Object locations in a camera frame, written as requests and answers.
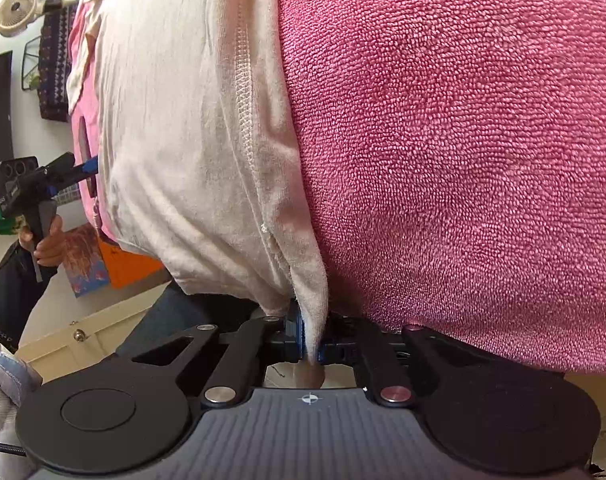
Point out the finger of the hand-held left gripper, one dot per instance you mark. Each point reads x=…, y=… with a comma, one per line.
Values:
x=85, y=170

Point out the orange box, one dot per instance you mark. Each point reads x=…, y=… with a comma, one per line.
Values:
x=130, y=265

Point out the cream cabinet with knob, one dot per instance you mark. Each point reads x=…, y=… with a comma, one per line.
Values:
x=98, y=320

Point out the person's left forearm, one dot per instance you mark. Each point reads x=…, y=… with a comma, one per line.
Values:
x=8, y=300

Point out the grey quilted cloth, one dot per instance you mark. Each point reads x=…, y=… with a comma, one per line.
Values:
x=3, y=390

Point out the pink terry blanket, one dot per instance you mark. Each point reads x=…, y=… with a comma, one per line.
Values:
x=448, y=160

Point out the cream shirt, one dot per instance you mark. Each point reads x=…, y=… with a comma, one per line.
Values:
x=183, y=135

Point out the dark patterned woven cloth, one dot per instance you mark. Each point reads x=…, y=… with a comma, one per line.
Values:
x=55, y=60

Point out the beige desk fan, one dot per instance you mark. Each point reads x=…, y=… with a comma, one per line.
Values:
x=18, y=10

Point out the colourful printed box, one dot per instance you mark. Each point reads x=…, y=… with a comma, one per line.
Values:
x=85, y=260

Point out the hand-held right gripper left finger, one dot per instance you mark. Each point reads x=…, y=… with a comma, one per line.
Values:
x=294, y=332

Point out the person's left hand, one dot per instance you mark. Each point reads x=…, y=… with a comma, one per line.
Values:
x=48, y=247

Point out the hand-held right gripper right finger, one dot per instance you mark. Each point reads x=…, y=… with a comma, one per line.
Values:
x=328, y=347

